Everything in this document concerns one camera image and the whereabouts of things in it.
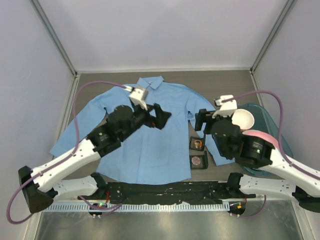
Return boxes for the pink plate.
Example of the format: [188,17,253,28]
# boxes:
[242,129,280,149]

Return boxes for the blue button-up shirt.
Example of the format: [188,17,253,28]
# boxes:
[48,76,237,185]

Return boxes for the white bowl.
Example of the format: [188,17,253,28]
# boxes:
[231,109,255,131]

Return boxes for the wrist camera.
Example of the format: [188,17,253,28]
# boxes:
[212,95,238,119]
[125,85,149,110]

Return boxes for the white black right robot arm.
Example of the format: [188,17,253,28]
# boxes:
[195,109,320,213]

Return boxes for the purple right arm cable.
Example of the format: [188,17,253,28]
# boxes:
[222,89,320,218]

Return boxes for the aluminium frame rail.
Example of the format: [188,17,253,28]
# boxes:
[31,180,306,203]

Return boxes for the black square frame upper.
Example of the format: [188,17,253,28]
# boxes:
[189,135,206,152]

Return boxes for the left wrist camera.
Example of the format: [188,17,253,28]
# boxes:
[125,85,149,110]

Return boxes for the black square frame lower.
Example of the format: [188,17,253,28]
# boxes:
[189,151,209,170]

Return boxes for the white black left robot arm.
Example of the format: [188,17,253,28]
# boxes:
[18,103,172,214]

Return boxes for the teal plastic bin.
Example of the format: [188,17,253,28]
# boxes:
[238,103,279,177]

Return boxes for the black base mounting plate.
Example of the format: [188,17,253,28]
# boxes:
[84,181,256,205]

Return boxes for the pink blossom round brooch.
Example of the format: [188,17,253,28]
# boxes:
[191,156,202,166]

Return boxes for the orange painted round brooch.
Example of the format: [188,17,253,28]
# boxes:
[193,139,203,149]

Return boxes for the white slotted cable duct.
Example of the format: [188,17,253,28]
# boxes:
[43,201,230,213]

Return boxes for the black square frame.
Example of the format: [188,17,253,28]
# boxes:
[189,135,206,152]
[189,151,209,170]

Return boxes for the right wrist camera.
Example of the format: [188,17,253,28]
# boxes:
[212,95,238,119]

